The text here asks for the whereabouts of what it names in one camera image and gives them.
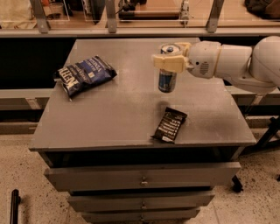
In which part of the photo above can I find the grey metal railing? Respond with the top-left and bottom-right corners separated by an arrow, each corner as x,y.
0,0 -> 280,38

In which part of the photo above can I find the grey drawer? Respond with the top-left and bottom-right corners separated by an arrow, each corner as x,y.
45,162 -> 241,192
68,191 -> 214,212
81,207 -> 200,223

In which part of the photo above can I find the black rxbar chocolate bar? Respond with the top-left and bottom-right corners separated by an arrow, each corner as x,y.
152,107 -> 187,144

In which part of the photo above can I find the black pole on floor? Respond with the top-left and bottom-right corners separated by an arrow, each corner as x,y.
10,189 -> 21,224

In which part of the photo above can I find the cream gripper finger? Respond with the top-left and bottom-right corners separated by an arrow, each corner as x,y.
177,42 -> 192,56
152,54 -> 193,74

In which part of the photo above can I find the top grey drawer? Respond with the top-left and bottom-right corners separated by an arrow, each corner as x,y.
45,162 -> 241,192

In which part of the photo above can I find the silver blue redbull can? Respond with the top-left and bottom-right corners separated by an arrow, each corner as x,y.
158,43 -> 180,93

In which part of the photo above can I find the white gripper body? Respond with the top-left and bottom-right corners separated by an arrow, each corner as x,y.
187,41 -> 221,79

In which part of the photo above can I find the middle grey drawer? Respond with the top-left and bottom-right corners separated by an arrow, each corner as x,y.
68,191 -> 214,212

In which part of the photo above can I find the black caster wheel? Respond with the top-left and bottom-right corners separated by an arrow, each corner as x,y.
232,175 -> 243,193

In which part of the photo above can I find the blue chip bag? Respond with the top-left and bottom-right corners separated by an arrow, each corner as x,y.
57,55 -> 117,98

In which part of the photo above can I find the black stand leg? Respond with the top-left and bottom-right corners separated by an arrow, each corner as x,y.
241,116 -> 280,155

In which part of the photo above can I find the bottom grey drawer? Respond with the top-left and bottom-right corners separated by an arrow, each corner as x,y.
81,207 -> 200,223

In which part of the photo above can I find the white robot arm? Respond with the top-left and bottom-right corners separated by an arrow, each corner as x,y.
151,36 -> 280,94

